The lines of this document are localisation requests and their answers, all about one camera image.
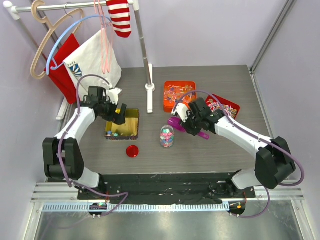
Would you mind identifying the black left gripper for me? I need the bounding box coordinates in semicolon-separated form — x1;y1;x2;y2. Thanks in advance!
99;96;127;126

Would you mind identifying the gold tin of star candies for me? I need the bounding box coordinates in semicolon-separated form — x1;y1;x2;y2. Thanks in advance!
104;108;140;141

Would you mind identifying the purple plastic scoop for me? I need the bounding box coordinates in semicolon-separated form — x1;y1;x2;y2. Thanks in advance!
167;116;210;140

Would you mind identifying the clear plastic jar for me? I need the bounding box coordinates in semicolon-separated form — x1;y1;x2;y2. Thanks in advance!
159;125;175;148

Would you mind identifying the orange candy box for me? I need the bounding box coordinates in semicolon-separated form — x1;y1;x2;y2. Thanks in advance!
163;80;196;113

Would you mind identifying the red jar lid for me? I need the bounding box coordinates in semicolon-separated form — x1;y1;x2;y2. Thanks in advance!
126;145;139;158

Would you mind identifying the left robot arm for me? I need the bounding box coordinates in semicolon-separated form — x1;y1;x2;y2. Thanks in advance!
42;86;127;200

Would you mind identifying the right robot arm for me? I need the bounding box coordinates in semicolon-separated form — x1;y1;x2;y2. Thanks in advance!
172;98;296;198

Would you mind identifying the red lollipop box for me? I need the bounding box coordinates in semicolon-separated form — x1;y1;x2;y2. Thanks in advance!
205;94;241;119

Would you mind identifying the white cloth bag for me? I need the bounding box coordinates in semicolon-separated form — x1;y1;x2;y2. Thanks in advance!
63;31;122;98

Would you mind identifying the red cloth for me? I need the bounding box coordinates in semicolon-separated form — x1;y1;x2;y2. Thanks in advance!
48;33;80;104

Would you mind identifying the blue clothes hanger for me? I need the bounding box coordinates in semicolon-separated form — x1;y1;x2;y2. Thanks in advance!
44;13;112;76

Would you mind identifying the red white striped sock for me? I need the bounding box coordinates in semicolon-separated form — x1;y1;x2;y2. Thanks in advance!
106;0;132;38

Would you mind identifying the wooden clothes hanger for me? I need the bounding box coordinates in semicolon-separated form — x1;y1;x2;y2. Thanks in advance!
30;0;85;80

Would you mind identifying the white clothes rack stand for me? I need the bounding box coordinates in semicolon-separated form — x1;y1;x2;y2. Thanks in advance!
3;0;156;121

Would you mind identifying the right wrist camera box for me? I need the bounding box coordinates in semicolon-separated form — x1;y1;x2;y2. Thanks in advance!
171;103;193;123

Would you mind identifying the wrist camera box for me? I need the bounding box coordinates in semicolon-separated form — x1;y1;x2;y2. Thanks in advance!
106;87;123;105
171;103;193;123

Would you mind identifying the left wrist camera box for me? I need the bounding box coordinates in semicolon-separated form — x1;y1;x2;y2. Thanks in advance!
106;87;123;105

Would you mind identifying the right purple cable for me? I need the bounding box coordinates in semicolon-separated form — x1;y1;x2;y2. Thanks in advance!
171;89;306;218

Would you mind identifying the purple cable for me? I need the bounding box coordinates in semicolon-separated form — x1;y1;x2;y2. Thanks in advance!
57;74;130;217
171;89;306;218

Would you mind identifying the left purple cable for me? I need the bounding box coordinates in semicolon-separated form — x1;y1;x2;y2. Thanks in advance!
57;74;130;217

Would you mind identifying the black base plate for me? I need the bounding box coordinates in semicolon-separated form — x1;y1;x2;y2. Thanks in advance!
77;172;256;205

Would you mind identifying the pink wire hanger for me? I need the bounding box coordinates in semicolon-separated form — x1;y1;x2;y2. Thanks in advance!
93;0;114;74

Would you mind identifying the aluminium rail frame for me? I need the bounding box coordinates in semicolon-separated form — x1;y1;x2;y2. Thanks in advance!
25;183;314;240

